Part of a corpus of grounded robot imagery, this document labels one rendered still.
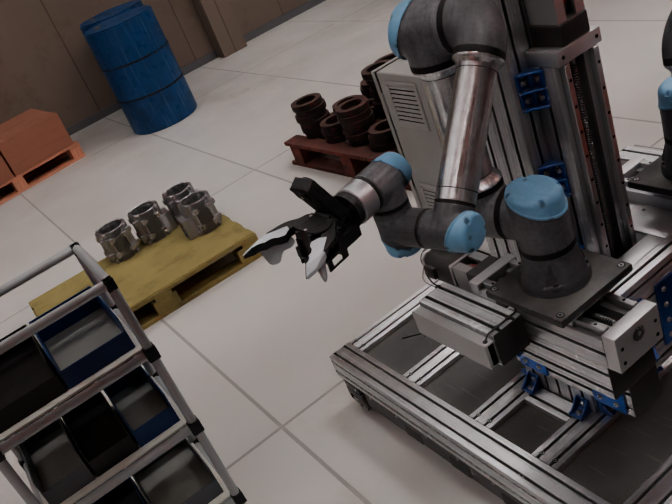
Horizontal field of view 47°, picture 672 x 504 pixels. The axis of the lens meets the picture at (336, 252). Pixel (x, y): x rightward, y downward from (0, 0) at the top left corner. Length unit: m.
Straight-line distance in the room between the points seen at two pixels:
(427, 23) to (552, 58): 0.32
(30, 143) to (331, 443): 5.12
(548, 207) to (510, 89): 0.29
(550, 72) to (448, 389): 1.14
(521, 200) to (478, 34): 0.36
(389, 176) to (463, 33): 0.28
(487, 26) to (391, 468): 1.60
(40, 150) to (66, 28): 1.60
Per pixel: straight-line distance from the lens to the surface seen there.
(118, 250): 4.48
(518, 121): 1.76
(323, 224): 1.31
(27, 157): 7.35
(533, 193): 1.61
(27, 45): 8.39
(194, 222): 4.32
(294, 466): 2.79
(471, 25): 1.45
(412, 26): 1.52
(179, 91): 7.18
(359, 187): 1.38
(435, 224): 1.39
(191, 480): 2.66
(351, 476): 2.65
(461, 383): 2.49
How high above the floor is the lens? 1.81
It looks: 28 degrees down
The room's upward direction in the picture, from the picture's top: 23 degrees counter-clockwise
